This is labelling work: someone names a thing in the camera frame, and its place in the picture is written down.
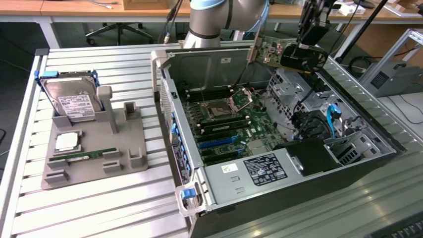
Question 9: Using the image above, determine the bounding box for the blue disk wire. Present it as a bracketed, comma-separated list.
[326, 103, 341, 140]

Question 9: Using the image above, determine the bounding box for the silver CPU chip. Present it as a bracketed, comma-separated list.
[54, 133, 82, 151]

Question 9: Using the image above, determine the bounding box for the white coiled cable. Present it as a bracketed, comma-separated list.
[88, 0, 119, 9]

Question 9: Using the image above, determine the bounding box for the small white box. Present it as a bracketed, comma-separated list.
[330, 2, 366, 17]

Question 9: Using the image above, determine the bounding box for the open black PC case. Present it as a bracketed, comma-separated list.
[150, 41, 407, 238]

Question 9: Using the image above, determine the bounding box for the metal socket cover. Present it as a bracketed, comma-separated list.
[226, 86, 258, 111]

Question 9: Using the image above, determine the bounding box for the wooden desk white frame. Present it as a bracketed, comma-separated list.
[266, 0, 423, 58]
[0, 0, 194, 49]

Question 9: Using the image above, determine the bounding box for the black hanging cable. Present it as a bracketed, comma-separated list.
[158, 0, 185, 45]

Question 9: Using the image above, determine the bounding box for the green motherboard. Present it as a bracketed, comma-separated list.
[181, 84, 286, 167]

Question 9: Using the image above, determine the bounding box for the grey computer tower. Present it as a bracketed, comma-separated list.
[358, 61, 423, 99]

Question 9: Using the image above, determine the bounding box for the silver power supply unit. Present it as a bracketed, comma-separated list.
[201, 146, 305, 207]

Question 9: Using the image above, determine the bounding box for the black power cable bundle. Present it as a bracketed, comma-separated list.
[290, 108, 331, 142]

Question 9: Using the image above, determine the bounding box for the black tripod pole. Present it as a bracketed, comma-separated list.
[334, 0, 390, 62]

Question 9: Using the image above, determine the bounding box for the hard disk in blue caddy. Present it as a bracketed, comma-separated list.
[34, 70, 104, 124]

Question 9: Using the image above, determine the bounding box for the brown cardboard box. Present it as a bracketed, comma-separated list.
[123, 0, 174, 11]

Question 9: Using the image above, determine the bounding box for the grey plastic parts rack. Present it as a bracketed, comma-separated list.
[40, 85, 150, 191]

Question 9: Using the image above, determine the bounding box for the green graphics card black cooler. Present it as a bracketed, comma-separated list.
[247, 34, 331, 75]

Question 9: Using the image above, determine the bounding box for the black cable coil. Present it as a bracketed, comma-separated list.
[349, 56, 375, 73]

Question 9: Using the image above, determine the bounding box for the office chair base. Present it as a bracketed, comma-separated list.
[84, 22, 155, 46]

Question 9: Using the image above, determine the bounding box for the RAM stick with white label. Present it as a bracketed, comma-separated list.
[202, 119, 253, 132]

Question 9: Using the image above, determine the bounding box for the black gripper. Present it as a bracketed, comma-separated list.
[298, 0, 331, 48]

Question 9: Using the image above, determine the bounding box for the blue expansion slot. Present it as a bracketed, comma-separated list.
[198, 136, 245, 150]

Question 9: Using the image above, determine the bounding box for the green RAM stick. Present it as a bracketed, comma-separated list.
[52, 148, 119, 162]

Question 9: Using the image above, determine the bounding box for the CPU socket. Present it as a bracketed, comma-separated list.
[205, 99, 239, 120]

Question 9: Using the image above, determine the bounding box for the black keyboard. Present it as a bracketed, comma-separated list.
[366, 218, 423, 238]

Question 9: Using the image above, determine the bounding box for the aluminium profile frame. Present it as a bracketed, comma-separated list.
[377, 27, 423, 83]

